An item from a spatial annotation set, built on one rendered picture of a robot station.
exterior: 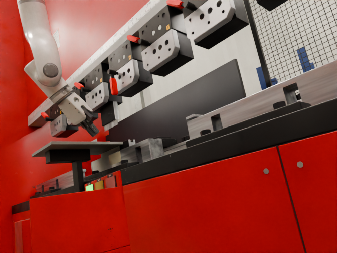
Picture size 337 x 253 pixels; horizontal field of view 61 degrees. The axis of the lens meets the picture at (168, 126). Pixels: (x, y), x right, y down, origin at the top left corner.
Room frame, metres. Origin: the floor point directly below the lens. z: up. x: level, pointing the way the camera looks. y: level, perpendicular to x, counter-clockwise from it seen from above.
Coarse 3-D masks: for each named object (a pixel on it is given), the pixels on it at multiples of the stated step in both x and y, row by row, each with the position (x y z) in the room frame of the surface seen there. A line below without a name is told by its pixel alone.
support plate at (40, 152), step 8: (48, 144) 0.86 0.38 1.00; (56, 144) 0.85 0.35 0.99; (64, 144) 0.87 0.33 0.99; (72, 144) 0.89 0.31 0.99; (80, 144) 0.91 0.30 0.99; (88, 144) 0.93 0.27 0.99; (96, 144) 0.95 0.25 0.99; (104, 144) 0.97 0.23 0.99; (112, 144) 0.99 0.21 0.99; (120, 144) 1.02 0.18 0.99; (40, 152) 0.92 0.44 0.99; (96, 152) 1.09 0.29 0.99
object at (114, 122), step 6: (114, 102) 1.06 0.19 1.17; (102, 108) 1.12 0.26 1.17; (108, 108) 1.08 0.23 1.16; (114, 108) 1.06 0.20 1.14; (102, 114) 1.12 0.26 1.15; (108, 114) 1.09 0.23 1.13; (114, 114) 1.06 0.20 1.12; (102, 120) 1.12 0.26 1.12; (108, 120) 1.09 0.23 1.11; (114, 120) 1.08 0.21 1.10; (108, 126) 1.11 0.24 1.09
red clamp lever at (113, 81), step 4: (108, 72) 0.93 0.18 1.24; (112, 72) 0.93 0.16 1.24; (116, 72) 0.95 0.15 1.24; (112, 76) 0.94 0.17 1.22; (112, 80) 0.93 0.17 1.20; (112, 84) 0.93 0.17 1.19; (116, 84) 0.94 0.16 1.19; (112, 88) 0.93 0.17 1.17; (116, 88) 0.94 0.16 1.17; (112, 92) 0.93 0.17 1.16; (116, 92) 0.94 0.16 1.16
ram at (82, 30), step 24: (48, 0) 1.36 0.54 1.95; (72, 0) 1.17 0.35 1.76; (96, 0) 1.02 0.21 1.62; (120, 0) 0.91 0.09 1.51; (144, 0) 0.82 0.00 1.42; (72, 24) 1.18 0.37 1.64; (96, 24) 1.04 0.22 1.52; (120, 24) 0.93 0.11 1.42; (24, 48) 1.67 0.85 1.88; (72, 48) 1.20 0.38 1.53; (96, 48) 1.05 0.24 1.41; (72, 72) 1.22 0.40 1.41
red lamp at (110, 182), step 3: (111, 177) 0.56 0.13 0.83; (114, 177) 0.55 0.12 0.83; (105, 180) 0.58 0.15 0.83; (108, 180) 0.57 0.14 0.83; (111, 180) 0.56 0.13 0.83; (114, 180) 0.55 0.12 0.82; (108, 183) 0.57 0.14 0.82; (111, 183) 0.56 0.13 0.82; (114, 183) 0.55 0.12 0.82; (108, 186) 0.57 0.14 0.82; (111, 186) 0.56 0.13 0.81; (114, 186) 0.55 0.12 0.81
